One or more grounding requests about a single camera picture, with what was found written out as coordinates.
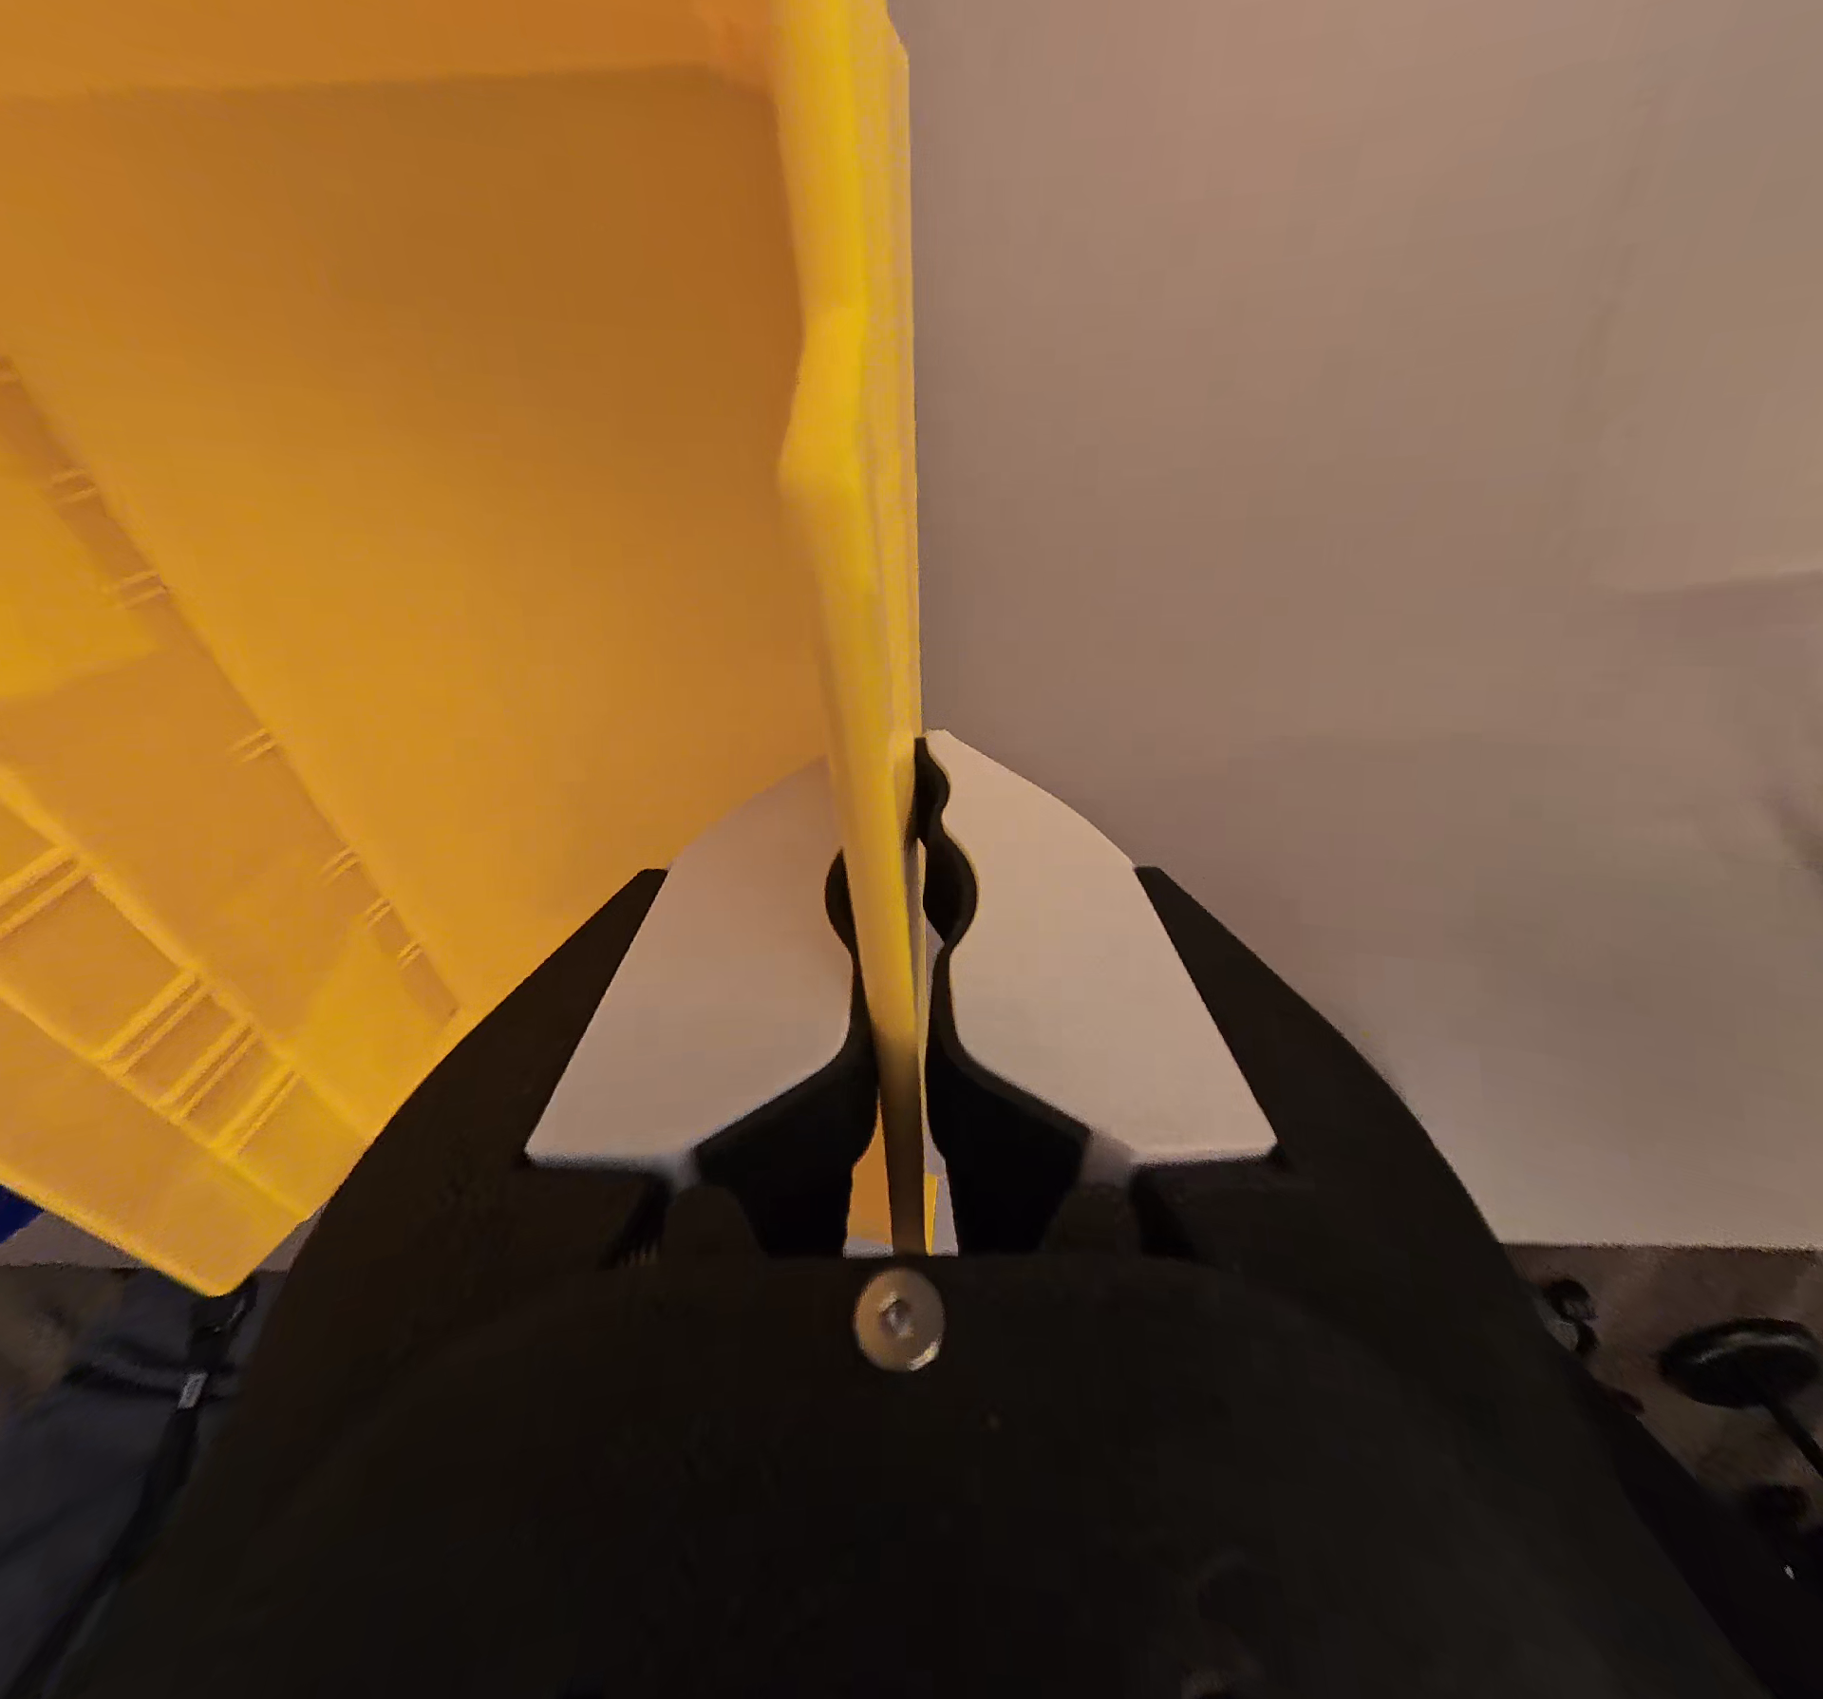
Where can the black round base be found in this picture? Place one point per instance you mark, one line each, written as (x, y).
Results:
(1737, 1365)

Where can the person's dark clothing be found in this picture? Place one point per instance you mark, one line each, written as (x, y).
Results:
(86, 1470)

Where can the yellow plastic box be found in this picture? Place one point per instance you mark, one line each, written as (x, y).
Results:
(426, 374)

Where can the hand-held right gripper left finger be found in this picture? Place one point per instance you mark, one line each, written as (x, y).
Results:
(682, 1016)

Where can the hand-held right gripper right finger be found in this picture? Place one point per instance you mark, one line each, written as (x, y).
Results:
(1081, 1016)

